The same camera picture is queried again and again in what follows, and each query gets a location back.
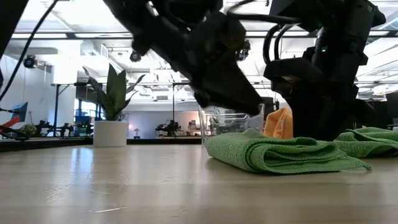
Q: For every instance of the red and blue stand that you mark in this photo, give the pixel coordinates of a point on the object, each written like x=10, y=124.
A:
x=20, y=110

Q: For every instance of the small green shrub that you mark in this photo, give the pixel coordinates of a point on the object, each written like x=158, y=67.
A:
x=28, y=130

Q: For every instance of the orange microfiber towel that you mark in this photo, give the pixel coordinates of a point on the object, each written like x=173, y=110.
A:
x=280, y=124

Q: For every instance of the clear plastic bin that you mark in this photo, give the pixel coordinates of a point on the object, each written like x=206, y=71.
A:
x=230, y=124

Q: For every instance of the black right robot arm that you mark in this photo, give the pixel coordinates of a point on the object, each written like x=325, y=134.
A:
x=348, y=15

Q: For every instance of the black ceiling spotlight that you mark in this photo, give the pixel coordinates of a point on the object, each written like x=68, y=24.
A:
x=135, y=56
x=30, y=61
x=244, y=51

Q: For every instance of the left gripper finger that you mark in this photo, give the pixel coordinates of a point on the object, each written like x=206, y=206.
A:
x=233, y=93

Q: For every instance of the green microfiber towel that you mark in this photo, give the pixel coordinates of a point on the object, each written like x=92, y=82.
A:
x=373, y=143
x=273, y=155

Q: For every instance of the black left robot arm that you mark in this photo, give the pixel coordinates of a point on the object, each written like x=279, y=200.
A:
x=174, y=12

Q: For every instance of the black metal stand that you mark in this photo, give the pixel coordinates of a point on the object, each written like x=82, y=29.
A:
x=182, y=83

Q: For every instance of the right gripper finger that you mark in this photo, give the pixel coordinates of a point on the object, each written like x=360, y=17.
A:
x=351, y=118
x=311, y=118

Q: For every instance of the snake plant in white pot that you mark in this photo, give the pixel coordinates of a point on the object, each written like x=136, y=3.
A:
x=110, y=133

